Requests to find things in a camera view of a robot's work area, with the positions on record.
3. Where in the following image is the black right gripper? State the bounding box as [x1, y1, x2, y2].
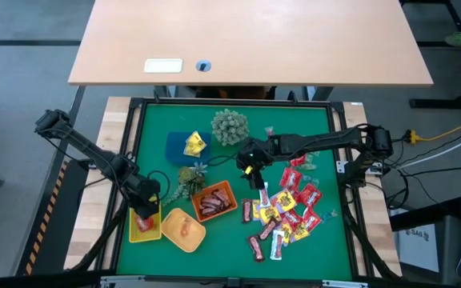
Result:
[236, 137, 275, 191]

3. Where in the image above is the white candy bar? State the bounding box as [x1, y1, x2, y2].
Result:
[269, 229, 286, 262]
[257, 182, 272, 209]

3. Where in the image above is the clear blue candy wrapper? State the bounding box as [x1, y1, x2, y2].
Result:
[321, 209, 339, 224]

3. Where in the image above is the yellow slotted plastic basket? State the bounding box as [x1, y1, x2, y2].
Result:
[128, 198, 163, 244]

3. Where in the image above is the spiky green succulent plant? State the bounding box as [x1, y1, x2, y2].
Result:
[162, 161, 208, 207]

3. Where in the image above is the orange slotted plastic basket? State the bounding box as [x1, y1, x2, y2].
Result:
[191, 180, 239, 223]

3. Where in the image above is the blue plastic tray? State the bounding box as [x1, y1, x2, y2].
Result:
[164, 131, 213, 167]

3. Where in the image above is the tan oval plastic bin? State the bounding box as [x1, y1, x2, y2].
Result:
[160, 207, 207, 254]

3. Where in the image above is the round pale green succulent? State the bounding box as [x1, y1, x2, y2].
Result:
[210, 108, 251, 147]

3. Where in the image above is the aluminium profile bar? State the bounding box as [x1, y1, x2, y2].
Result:
[321, 279, 370, 288]
[99, 274, 147, 288]

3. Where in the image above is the hazard-striped black floor plate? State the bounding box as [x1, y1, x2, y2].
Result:
[14, 158, 80, 277]

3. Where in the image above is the white rectangular desk plate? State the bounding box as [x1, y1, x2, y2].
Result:
[143, 58, 184, 74]

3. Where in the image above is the light wooden desk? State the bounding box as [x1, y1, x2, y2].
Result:
[68, 0, 435, 88]

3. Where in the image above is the person's foot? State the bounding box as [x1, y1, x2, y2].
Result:
[443, 30, 461, 48]

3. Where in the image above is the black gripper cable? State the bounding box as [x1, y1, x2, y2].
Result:
[147, 170, 172, 202]
[205, 154, 243, 167]

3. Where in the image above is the white cable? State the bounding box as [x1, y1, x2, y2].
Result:
[397, 131, 461, 171]

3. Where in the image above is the yellow hanging cable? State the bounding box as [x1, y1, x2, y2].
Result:
[404, 124, 461, 145]

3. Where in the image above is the black table leg frame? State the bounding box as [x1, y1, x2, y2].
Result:
[399, 0, 461, 110]

